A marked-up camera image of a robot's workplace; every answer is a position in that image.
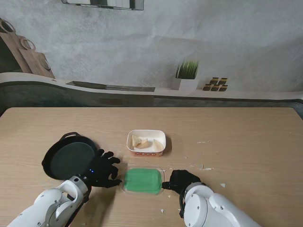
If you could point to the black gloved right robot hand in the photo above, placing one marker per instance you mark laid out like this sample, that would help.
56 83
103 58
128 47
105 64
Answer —
182 179

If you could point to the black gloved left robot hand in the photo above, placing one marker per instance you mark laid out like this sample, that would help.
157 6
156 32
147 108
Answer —
103 170

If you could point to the clear plastic lid green inside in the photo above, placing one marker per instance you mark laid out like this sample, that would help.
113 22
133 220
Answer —
142 180

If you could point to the white paper food container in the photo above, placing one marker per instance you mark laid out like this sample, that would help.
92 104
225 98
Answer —
146 154

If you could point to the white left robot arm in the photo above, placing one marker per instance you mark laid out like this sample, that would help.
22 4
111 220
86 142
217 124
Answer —
52 205

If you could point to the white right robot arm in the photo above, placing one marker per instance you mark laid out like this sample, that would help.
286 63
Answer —
213 208

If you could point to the black cast iron pan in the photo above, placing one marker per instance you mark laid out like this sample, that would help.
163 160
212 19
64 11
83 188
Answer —
71 156

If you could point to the grey built-in cooktop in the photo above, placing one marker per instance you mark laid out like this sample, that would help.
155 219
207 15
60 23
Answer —
111 87

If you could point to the small brown spice jar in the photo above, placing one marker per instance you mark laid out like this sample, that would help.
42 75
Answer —
214 81
223 88
207 87
223 81
215 88

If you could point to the green plant in white pot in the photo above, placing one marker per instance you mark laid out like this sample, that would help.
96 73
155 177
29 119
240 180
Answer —
187 71

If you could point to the small wooden cutting board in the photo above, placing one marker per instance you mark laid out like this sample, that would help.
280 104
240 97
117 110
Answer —
35 63

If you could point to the large wooden cutting board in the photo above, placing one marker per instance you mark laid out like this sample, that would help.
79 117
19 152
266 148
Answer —
11 47

